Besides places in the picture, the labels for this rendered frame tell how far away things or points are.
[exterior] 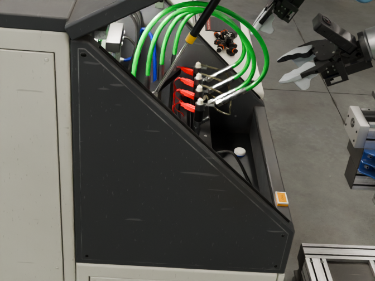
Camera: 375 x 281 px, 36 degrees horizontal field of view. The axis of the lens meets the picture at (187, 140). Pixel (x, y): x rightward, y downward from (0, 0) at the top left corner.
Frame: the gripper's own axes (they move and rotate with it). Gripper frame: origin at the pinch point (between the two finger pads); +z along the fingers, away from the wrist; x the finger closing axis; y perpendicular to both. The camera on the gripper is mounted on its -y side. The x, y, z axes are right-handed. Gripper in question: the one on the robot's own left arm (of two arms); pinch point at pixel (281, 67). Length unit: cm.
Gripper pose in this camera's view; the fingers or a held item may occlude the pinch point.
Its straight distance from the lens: 142.1
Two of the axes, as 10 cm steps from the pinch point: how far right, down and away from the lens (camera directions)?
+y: 4.6, 6.4, 6.2
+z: -8.9, 2.8, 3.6
